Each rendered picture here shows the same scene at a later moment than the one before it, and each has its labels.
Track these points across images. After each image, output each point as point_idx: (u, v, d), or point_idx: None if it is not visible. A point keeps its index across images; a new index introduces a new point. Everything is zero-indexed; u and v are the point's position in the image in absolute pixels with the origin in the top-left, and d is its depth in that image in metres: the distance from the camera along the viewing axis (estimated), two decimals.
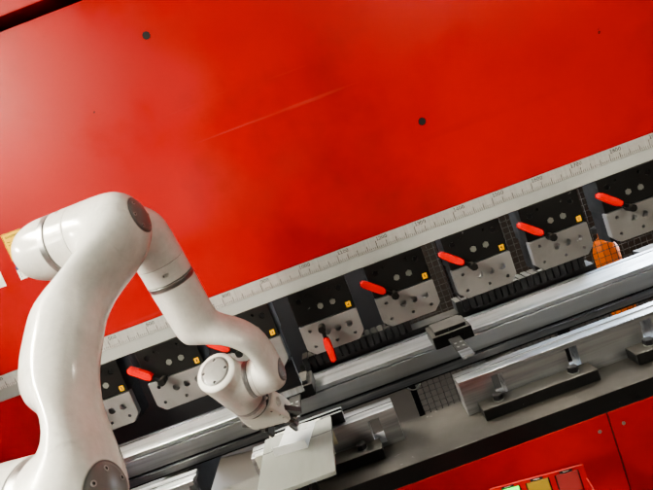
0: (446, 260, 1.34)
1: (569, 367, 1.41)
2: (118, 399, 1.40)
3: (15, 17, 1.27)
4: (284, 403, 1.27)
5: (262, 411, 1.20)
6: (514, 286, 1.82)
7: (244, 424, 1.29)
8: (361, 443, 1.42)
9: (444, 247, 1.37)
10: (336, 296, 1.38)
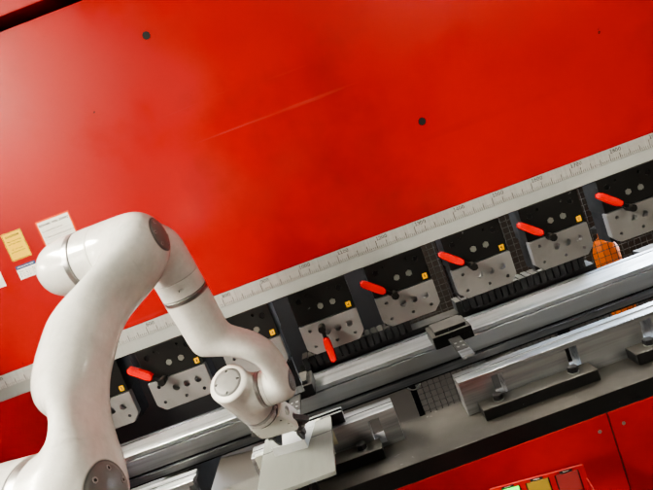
0: (446, 260, 1.34)
1: (569, 367, 1.41)
2: (118, 399, 1.40)
3: (15, 17, 1.27)
4: (292, 412, 1.31)
5: (272, 420, 1.23)
6: (514, 286, 1.82)
7: (254, 433, 1.32)
8: (361, 443, 1.42)
9: (444, 247, 1.37)
10: (336, 296, 1.38)
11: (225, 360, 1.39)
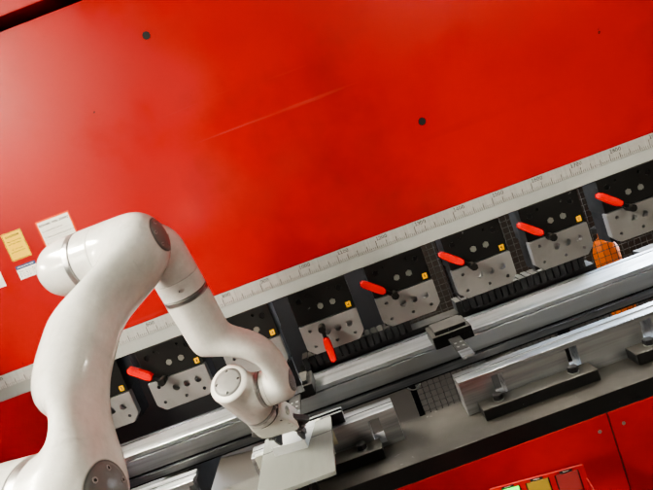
0: (446, 260, 1.34)
1: (569, 367, 1.41)
2: (118, 399, 1.40)
3: (15, 17, 1.27)
4: (292, 412, 1.31)
5: (273, 420, 1.23)
6: (514, 286, 1.82)
7: (254, 433, 1.32)
8: (361, 443, 1.42)
9: (444, 247, 1.37)
10: (336, 296, 1.38)
11: (225, 360, 1.39)
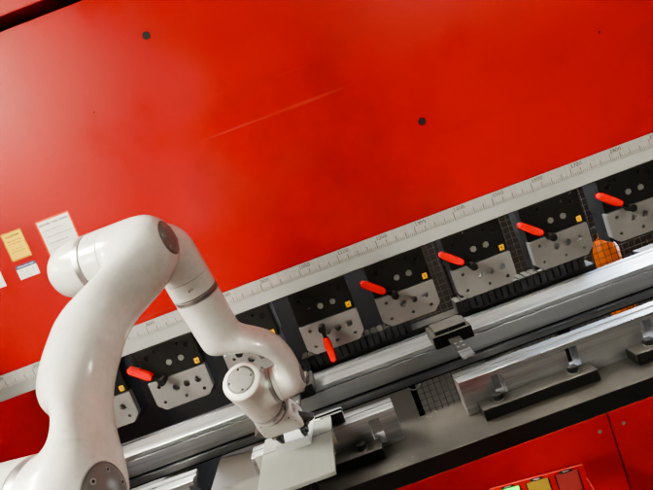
0: (446, 260, 1.34)
1: (569, 367, 1.41)
2: (118, 399, 1.40)
3: (15, 17, 1.27)
4: None
5: (281, 418, 1.24)
6: (514, 286, 1.82)
7: (258, 433, 1.33)
8: (361, 443, 1.42)
9: (444, 247, 1.37)
10: (336, 296, 1.38)
11: (225, 360, 1.39)
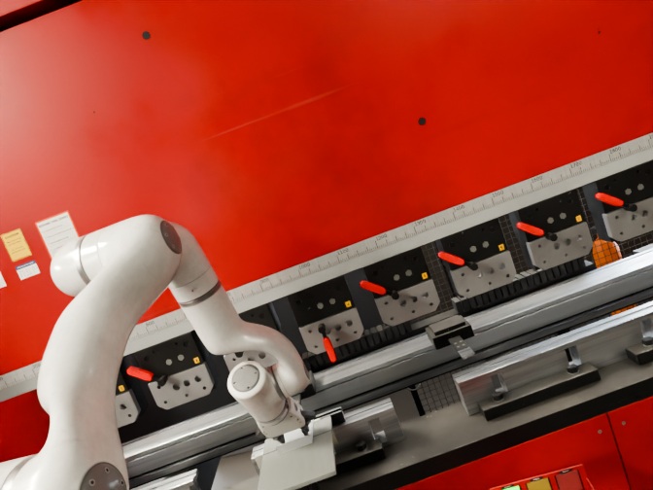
0: (446, 260, 1.34)
1: (569, 367, 1.41)
2: (118, 399, 1.40)
3: (15, 17, 1.27)
4: None
5: (284, 416, 1.24)
6: (514, 286, 1.82)
7: (259, 433, 1.32)
8: (361, 443, 1.42)
9: (444, 247, 1.37)
10: (336, 296, 1.38)
11: (225, 360, 1.39)
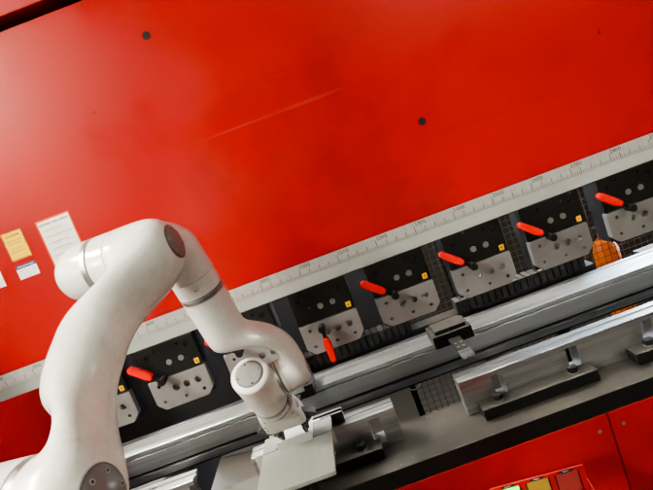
0: (446, 260, 1.34)
1: (569, 367, 1.41)
2: (118, 399, 1.40)
3: (15, 17, 1.27)
4: None
5: (286, 412, 1.26)
6: (514, 286, 1.82)
7: (260, 430, 1.34)
8: (361, 443, 1.42)
9: (444, 247, 1.37)
10: (336, 296, 1.38)
11: (225, 360, 1.39)
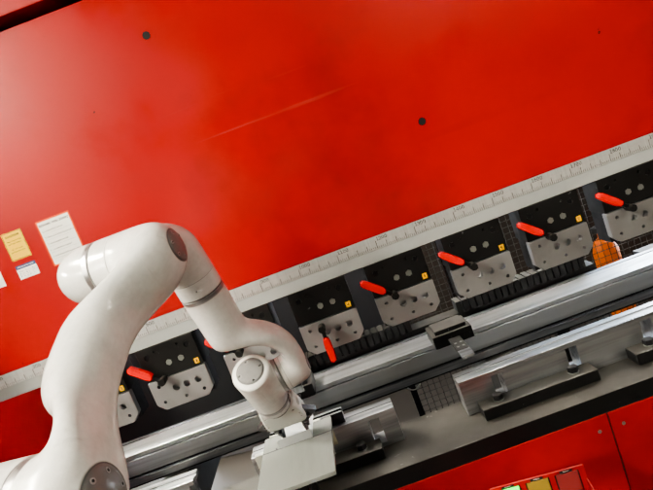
0: (446, 260, 1.34)
1: (569, 367, 1.41)
2: (118, 399, 1.40)
3: (15, 17, 1.27)
4: None
5: (287, 409, 1.27)
6: (514, 286, 1.82)
7: (261, 427, 1.35)
8: (361, 443, 1.42)
9: (444, 247, 1.37)
10: (336, 296, 1.38)
11: (225, 360, 1.39)
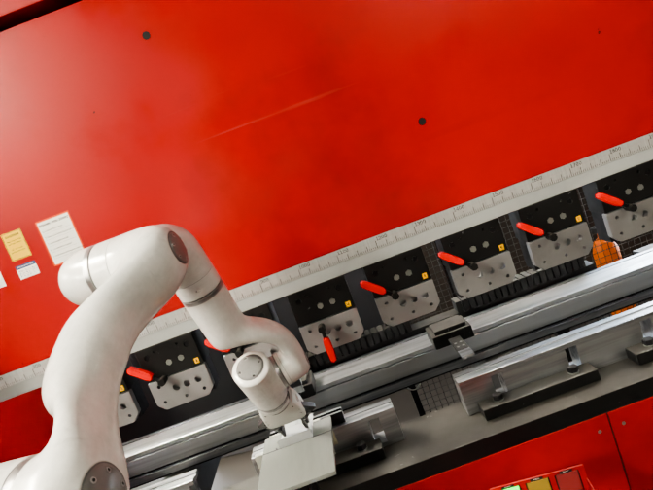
0: (446, 260, 1.34)
1: (569, 367, 1.41)
2: (118, 399, 1.40)
3: (15, 17, 1.27)
4: None
5: (286, 406, 1.29)
6: (514, 286, 1.82)
7: (261, 424, 1.37)
8: (361, 443, 1.42)
9: (444, 247, 1.37)
10: (336, 296, 1.38)
11: (225, 360, 1.39)
